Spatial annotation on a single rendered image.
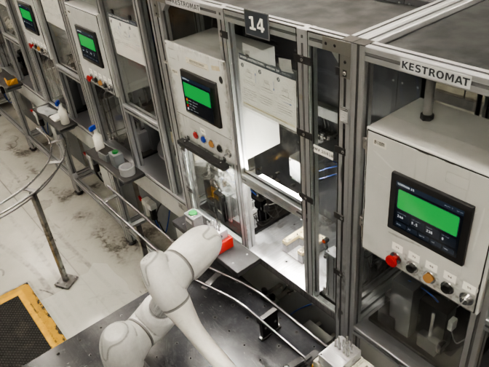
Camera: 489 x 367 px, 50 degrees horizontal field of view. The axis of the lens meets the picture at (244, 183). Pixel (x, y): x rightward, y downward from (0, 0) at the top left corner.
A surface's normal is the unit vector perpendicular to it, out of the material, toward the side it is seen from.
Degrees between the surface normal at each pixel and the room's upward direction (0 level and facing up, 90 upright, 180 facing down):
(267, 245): 0
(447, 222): 90
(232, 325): 0
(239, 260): 0
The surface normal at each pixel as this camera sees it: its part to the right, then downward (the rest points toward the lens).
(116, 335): -0.15, -0.77
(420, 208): -0.77, 0.41
